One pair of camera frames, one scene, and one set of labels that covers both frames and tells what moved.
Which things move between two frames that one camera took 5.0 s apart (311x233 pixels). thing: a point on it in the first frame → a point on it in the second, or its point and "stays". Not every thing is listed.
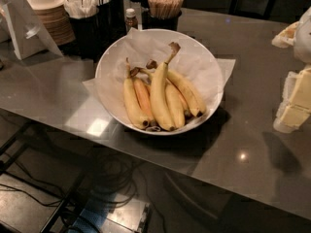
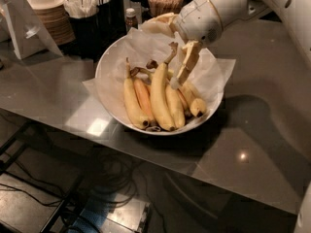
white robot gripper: [303, 39] → [198, 21]
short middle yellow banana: [174, 107] stays
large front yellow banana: [158, 103] stays
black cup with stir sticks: [164, 8] stays
